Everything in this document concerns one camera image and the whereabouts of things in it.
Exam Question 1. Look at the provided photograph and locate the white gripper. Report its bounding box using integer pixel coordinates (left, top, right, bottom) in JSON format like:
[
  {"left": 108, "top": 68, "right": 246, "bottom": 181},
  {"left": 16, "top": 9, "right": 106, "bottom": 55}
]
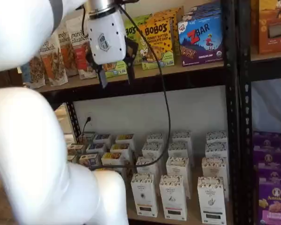
[{"left": 85, "top": 10, "right": 139, "bottom": 89}]

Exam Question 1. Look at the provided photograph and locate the white pasta box green strip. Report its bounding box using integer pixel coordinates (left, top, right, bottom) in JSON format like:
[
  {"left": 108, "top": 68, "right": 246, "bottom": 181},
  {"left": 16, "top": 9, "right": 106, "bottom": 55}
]
[
  {"left": 205, "top": 141, "right": 229, "bottom": 160},
  {"left": 206, "top": 130, "right": 228, "bottom": 145},
  {"left": 201, "top": 156, "right": 229, "bottom": 200},
  {"left": 197, "top": 176, "right": 228, "bottom": 225}
]

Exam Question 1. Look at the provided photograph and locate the green Bobo's apple pie box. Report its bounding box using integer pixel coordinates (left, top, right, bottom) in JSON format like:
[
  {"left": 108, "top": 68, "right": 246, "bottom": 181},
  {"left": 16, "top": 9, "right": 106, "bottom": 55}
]
[
  {"left": 130, "top": 14, "right": 153, "bottom": 27},
  {"left": 102, "top": 60, "right": 128, "bottom": 79},
  {"left": 124, "top": 22, "right": 144, "bottom": 66}
]

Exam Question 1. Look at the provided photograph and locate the yellow Bobo's peanut butter box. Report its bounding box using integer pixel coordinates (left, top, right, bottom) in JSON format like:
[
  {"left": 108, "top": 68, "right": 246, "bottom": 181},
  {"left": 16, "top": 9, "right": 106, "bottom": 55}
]
[
  {"left": 151, "top": 11, "right": 181, "bottom": 57},
  {"left": 137, "top": 18, "right": 175, "bottom": 70},
  {"left": 154, "top": 6, "right": 185, "bottom": 17}
]

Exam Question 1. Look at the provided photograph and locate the small box yellow picture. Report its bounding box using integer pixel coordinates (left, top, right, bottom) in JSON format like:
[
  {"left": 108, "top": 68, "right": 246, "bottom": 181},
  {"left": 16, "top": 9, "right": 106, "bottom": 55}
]
[
  {"left": 110, "top": 143, "right": 132, "bottom": 157},
  {"left": 101, "top": 152, "right": 125, "bottom": 167},
  {"left": 115, "top": 134, "right": 135, "bottom": 146}
]

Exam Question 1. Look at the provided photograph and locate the small box blue picture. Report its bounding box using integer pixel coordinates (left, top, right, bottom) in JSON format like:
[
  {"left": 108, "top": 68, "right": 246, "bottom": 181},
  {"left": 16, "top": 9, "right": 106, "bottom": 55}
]
[
  {"left": 86, "top": 143, "right": 107, "bottom": 155},
  {"left": 79, "top": 153, "right": 102, "bottom": 167},
  {"left": 93, "top": 134, "right": 112, "bottom": 145}
]

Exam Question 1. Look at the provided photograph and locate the white pasta box yellow strip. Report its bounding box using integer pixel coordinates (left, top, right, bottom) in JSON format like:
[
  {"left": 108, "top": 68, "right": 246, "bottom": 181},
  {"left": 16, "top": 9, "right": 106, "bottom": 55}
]
[
  {"left": 146, "top": 132, "right": 166, "bottom": 145},
  {"left": 135, "top": 156, "right": 163, "bottom": 179},
  {"left": 130, "top": 172, "right": 159, "bottom": 218},
  {"left": 141, "top": 142, "right": 165, "bottom": 160}
]

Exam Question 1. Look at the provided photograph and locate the blue Zbar box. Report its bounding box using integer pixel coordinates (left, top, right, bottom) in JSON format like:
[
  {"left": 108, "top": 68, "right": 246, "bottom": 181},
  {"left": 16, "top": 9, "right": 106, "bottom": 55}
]
[
  {"left": 182, "top": 8, "right": 222, "bottom": 23},
  {"left": 189, "top": 0, "right": 222, "bottom": 13},
  {"left": 177, "top": 14, "right": 224, "bottom": 67}
]

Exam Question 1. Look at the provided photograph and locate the black metal shelf rack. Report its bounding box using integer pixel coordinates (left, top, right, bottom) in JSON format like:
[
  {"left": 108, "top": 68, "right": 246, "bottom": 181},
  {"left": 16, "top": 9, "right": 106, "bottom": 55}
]
[
  {"left": 236, "top": 0, "right": 281, "bottom": 225},
  {"left": 37, "top": 0, "right": 238, "bottom": 225}
]

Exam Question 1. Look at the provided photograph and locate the orange snack box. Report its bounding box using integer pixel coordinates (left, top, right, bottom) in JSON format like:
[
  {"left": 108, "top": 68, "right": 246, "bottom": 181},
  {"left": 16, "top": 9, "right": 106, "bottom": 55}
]
[{"left": 251, "top": 0, "right": 281, "bottom": 55}]

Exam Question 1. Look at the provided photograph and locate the purple Annie's box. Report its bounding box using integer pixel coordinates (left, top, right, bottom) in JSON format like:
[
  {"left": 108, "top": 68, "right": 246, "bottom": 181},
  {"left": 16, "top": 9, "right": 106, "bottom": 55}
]
[
  {"left": 252, "top": 130, "right": 281, "bottom": 150},
  {"left": 258, "top": 184, "right": 281, "bottom": 225},
  {"left": 257, "top": 163, "right": 281, "bottom": 188},
  {"left": 253, "top": 145, "right": 281, "bottom": 168}
]

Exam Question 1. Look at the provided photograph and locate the granola bag red label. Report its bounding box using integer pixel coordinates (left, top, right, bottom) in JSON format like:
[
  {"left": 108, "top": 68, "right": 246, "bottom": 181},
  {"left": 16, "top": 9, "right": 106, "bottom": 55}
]
[{"left": 66, "top": 15, "right": 98, "bottom": 80}]

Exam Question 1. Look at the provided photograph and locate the granola bag brown label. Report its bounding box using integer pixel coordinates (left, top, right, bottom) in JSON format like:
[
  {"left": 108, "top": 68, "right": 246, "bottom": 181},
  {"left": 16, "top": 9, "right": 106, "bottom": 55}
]
[{"left": 57, "top": 23, "right": 79, "bottom": 77}]

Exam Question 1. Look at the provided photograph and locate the granola bag orange label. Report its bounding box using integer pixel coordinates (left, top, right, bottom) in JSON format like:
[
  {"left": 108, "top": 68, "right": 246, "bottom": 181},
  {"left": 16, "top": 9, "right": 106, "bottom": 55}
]
[{"left": 38, "top": 31, "right": 69, "bottom": 86}]

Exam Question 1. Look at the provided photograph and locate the granola bag blue label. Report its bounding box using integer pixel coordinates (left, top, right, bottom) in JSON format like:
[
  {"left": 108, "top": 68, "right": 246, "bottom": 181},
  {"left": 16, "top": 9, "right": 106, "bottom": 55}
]
[{"left": 21, "top": 55, "right": 46, "bottom": 90}]

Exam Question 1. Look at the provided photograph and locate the brown armchair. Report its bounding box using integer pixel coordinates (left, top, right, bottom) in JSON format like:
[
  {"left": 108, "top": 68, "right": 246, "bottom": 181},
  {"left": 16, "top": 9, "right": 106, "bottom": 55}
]
[{"left": 0, "top": 67, "right": 23, "bottom": 89}]

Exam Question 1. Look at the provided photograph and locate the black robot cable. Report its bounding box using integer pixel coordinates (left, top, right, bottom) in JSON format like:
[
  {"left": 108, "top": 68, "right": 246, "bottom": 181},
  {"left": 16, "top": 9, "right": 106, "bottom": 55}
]
[{"left": 74, "top": 0, "right": 171, "bottom": 171}]

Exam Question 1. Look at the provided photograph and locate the black plug with cord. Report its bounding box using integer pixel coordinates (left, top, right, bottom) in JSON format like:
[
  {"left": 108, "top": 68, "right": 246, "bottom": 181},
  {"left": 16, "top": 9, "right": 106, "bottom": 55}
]
[{"left": 82, "top": 115, "right": 93, "bottom": 137}]

